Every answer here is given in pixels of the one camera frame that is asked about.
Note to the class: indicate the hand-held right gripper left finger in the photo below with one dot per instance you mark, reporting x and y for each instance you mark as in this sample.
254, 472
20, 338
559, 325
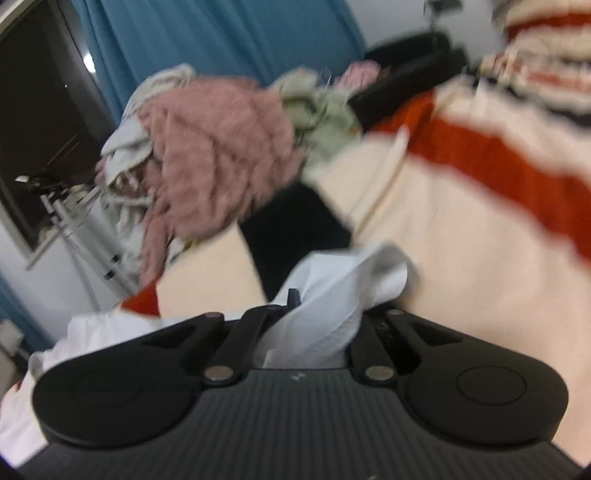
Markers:
258, 332

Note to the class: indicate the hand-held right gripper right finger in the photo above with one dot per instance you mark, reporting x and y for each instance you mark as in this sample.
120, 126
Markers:
369, 344

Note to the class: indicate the white garment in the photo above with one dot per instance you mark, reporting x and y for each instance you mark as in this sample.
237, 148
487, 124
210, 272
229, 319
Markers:
332, 286

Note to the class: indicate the striped fleece blanket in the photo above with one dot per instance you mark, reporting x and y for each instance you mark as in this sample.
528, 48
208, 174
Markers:
461, 230

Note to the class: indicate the pink fluffy blanket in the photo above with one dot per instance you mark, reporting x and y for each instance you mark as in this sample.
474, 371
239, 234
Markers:
217, 152

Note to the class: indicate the garment steamer stand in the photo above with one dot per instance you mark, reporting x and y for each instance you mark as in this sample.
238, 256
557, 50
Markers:
74, 230

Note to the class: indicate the pale green cloth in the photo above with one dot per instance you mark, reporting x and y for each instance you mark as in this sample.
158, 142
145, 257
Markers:
323, 124

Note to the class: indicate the grey cloth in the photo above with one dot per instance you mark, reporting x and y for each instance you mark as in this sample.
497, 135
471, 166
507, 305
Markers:
129, 143

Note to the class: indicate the blue curtain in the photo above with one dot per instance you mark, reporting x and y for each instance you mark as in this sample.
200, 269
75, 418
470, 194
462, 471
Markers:
207, 32
18, 314

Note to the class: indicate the black armchair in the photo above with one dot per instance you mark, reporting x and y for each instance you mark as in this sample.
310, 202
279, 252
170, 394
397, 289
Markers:
397, 87

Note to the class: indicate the small pink cloth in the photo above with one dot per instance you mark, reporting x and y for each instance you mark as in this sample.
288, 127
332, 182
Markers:
362, 73

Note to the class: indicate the dark window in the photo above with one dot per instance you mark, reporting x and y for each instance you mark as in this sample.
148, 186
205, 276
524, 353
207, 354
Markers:
37, 115

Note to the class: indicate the black wall outlet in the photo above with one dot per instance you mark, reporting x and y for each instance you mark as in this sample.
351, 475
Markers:
443, 5

